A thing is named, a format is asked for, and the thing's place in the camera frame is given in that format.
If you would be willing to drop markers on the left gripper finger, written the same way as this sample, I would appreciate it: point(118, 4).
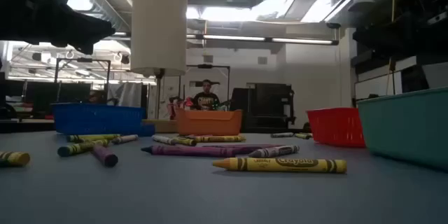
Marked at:
point(84, 24)
point(77, 42)

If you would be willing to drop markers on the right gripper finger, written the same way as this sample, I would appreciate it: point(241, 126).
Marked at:
point(385, 31)
point(392, 50)

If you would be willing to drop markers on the yellow-green crayon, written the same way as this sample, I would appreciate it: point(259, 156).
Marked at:
point(185, 141)
point(75, 140)
point(15, 158)
point(113, 136)
point(80, 147)

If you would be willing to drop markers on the yellow crayon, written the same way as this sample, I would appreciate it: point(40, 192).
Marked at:
point(280, 165)
point(302, 136)
point(224, 139)

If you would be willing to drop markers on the purple crayon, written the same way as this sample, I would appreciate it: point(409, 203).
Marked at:
point(241, 148)
point(189, 151)
point(105, 157)
point(185, 135)
point(204, 135)

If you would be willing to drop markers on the dark monitors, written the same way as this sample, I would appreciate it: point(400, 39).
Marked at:
point(70, 94)

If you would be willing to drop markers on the person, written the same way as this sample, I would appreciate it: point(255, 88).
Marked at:
point(206, 101)
point(98, 97)

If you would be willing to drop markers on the white cloth cover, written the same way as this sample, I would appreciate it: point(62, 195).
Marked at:
point(130, 94)

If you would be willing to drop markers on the white cylindrical lamp shade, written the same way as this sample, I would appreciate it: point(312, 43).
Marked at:
point(159, 24)

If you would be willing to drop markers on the blue plastic basket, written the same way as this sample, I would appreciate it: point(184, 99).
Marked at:
point(98, 119)

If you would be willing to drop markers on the teal plastic bin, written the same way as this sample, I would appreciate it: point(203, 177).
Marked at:
point(409, 129)

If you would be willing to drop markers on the red plastic basket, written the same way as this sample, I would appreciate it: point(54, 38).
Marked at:
point(336, 127)

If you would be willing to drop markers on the thin lamp pole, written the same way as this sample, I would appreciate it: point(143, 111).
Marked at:
point(158, 94)

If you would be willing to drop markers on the red object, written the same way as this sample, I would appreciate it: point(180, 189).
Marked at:
point(173, 110)

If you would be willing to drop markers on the round wooden lamp base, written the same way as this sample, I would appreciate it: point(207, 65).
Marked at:
point(161, 126)

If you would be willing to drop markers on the black equipment cart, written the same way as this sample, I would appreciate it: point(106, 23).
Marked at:
point(269, 108)

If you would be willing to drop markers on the long ceiling light fixture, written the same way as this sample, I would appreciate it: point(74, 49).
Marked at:
point(238, 38)

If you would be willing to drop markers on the orange plastic bin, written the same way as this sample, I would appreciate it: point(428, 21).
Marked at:
point(208, 122)

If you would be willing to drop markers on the black rig frame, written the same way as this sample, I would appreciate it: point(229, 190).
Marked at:
point(210, 66)
point(84, 60)

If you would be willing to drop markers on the silver ceiling duct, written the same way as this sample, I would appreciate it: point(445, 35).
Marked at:
point(101, 1)

